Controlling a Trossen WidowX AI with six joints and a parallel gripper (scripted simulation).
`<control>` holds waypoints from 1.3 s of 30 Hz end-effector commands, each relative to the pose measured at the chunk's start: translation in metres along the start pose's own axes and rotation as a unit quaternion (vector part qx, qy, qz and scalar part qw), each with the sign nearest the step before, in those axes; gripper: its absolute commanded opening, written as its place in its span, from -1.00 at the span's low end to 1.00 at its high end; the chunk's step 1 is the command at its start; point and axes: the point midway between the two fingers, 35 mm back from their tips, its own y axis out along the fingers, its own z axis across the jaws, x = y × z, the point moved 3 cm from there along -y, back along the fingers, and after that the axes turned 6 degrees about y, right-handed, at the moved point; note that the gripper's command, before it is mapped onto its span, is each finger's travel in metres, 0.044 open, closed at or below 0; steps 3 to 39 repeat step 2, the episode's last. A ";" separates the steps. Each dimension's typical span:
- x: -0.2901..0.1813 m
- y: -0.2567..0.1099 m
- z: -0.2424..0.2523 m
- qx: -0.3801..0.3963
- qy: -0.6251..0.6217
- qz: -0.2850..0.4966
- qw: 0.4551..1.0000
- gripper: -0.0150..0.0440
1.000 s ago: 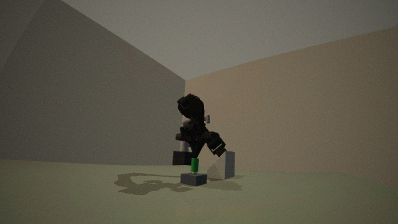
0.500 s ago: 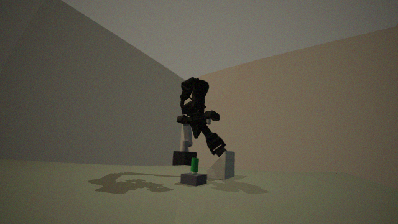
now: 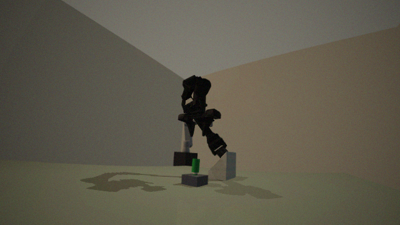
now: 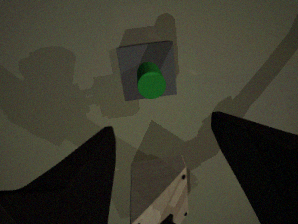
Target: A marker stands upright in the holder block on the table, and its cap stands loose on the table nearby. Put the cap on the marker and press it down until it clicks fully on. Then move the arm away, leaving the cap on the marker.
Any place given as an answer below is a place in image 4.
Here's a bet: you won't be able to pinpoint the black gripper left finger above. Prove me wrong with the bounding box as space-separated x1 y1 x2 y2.
0 127 117 224

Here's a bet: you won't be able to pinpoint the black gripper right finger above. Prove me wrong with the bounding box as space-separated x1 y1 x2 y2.
210 112 298 224

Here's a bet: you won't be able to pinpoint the green cylinder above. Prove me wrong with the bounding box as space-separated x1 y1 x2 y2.
137 61 166 99

